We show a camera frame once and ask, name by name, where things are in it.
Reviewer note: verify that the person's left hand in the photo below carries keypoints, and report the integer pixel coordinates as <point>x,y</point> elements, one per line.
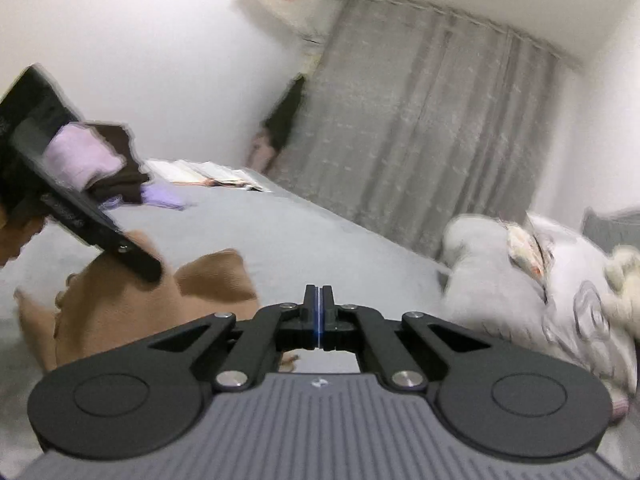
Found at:
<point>15,234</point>

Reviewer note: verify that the grey patterned curtain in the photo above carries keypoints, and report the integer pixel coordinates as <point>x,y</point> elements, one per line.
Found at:
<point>417,114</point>

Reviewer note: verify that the dark hanging garment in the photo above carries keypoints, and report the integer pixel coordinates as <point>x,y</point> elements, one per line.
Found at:
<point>278,125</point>

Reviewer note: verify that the light purple knit garment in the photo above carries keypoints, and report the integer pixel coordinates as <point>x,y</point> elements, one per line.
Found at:
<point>77,157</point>

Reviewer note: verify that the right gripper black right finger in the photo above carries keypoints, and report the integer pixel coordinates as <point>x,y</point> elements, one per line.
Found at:
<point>502,399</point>

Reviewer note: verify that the open books and papers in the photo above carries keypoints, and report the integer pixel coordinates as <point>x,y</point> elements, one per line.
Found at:
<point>209,174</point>

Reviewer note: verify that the floral patterned cloth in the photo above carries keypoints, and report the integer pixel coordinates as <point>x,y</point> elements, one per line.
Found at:
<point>526,252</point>

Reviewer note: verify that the brown knit sweater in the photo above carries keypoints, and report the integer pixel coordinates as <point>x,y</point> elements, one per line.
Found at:
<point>106,306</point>

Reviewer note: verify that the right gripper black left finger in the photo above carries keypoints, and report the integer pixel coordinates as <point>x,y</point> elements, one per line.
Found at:
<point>216,376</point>

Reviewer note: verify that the white pillow with swirl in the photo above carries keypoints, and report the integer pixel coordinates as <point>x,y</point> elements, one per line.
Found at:
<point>573,321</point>

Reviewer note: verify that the cream plush toy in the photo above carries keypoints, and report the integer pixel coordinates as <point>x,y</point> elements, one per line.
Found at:
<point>622,305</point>

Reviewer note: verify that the pink hanging garment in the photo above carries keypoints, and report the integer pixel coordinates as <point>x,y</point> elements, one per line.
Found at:
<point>261,152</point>

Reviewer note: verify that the grey folded duvet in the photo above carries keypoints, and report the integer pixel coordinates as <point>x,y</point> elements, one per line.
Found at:
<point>488,293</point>

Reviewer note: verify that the grey bed sheet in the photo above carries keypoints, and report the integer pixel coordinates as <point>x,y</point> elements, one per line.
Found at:
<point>286,244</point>

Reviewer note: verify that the violet folded cloth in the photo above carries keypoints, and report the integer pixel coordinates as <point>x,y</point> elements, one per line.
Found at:
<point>147,194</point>

